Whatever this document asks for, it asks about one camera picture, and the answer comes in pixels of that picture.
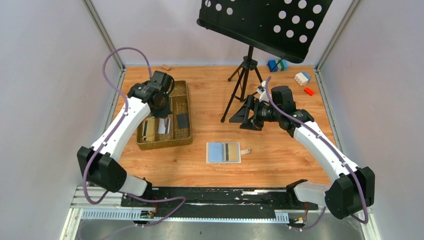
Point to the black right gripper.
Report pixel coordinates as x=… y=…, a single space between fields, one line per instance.
x=242 y=115

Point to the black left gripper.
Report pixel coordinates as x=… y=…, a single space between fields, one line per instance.
x=165 y=113

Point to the beige leather card holder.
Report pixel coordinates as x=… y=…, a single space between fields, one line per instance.
x=215 y=153

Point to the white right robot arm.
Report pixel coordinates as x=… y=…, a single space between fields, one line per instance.
x=352 y=188

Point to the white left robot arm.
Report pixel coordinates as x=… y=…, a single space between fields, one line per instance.
x=99 y=163

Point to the gold VIP card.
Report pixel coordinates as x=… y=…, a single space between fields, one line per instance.
x=148 y=130

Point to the black card in tray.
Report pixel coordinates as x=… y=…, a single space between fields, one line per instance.
x=183 y=120

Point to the gold card in holder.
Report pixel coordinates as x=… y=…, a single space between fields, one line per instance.
x=231 y=152

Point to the woven straw divided tray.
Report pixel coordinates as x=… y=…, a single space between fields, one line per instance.
x=179 y=103

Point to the small wooden block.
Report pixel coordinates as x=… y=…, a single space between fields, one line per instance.
x=166 y=67

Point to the blue green toy block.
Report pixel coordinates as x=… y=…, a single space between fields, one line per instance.
x=278 y=65

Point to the red toy block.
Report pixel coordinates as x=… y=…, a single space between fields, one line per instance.
x=309 y=91

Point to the white blue toy block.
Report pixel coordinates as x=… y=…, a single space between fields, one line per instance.
x=302 y=78

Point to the black music stand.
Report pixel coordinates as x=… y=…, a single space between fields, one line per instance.
x=283 y=28

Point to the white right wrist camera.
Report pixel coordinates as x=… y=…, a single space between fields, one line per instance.
x=261 y=90

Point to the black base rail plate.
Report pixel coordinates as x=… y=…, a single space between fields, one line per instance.
x=275 y=198

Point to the white slotted cable duct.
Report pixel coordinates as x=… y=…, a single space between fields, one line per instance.
x=142 y=215

